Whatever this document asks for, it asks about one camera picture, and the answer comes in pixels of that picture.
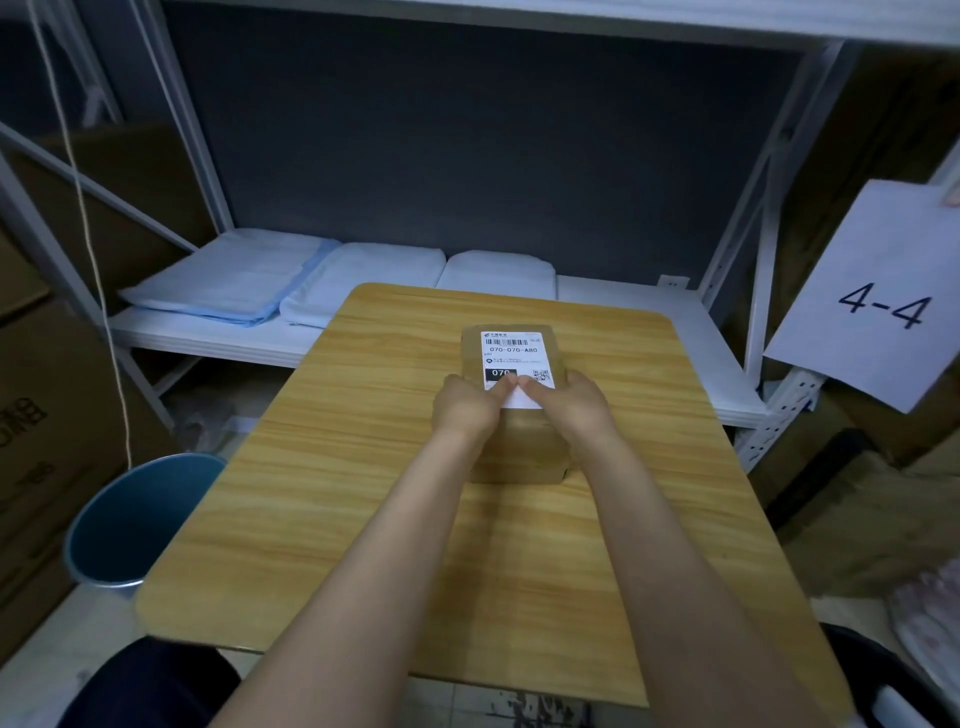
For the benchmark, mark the brown cardboard parcel box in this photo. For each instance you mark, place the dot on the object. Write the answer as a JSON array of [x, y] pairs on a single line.
[[525, 446]]

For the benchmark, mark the white metal shelf rack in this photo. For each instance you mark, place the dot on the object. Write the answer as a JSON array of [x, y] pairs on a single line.
[[97, 187], [225, 339]]

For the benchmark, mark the blue waste bin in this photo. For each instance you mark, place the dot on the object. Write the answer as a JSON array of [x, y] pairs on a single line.
[[135, 517]]

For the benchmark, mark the person's right thumb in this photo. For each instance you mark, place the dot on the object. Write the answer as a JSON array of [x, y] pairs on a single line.
[[531, 388]]

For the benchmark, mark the plain brown cardboard box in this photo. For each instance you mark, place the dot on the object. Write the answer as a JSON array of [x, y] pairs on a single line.
[[127, 180]]

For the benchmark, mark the person's right leg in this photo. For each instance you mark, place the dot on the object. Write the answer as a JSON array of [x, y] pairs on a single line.
[[892, 675]]

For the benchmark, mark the wide white folded bags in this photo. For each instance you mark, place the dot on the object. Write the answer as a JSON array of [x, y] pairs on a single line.
[[360, 281]]

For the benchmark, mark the person's left leg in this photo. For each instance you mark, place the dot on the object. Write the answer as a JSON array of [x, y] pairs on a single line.
[[142, 694]]

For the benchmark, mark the white wall socket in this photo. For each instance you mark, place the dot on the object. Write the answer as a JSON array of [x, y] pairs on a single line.
[[673, 282]]

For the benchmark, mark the pink patterned plastic bag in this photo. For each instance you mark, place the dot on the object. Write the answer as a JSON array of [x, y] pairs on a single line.
[[930, 622]]

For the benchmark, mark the white paper sign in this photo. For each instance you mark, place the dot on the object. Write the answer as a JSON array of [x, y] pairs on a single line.
[[862, 300]]

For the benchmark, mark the blue and white folded bags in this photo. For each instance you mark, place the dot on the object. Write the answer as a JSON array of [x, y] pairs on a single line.
[[225, 277]]

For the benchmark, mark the person's left thumb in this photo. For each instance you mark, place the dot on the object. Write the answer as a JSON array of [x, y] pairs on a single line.
[[505, 385]]

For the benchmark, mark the person's left hand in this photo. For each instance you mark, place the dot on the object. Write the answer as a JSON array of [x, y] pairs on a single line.
[[465, 409]]

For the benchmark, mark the flattened brown cardboard sheet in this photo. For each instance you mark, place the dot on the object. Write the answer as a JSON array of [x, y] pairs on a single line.
[[870, 525]]

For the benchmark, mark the large printed cardboard box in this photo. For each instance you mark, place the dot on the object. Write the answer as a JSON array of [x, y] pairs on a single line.
[[52, 450]]

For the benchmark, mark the white shipping label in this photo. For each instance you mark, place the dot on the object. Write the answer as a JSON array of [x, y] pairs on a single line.
[[516, 352]]

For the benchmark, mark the person's right hand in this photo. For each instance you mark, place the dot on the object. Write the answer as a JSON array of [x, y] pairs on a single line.
[[577, 412]]

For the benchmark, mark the person's right forearm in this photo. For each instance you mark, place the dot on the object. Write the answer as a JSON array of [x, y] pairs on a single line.
[[675, 585]]

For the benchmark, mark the small white folded bags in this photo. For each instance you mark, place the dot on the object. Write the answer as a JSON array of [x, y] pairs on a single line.
[[495, 274]]

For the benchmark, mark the person's left forearm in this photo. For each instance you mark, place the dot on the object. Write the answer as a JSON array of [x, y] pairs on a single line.
[[360, 585]]

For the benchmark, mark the person's leg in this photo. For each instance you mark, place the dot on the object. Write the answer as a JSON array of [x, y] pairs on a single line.
[[142, 694], [892, 675]]

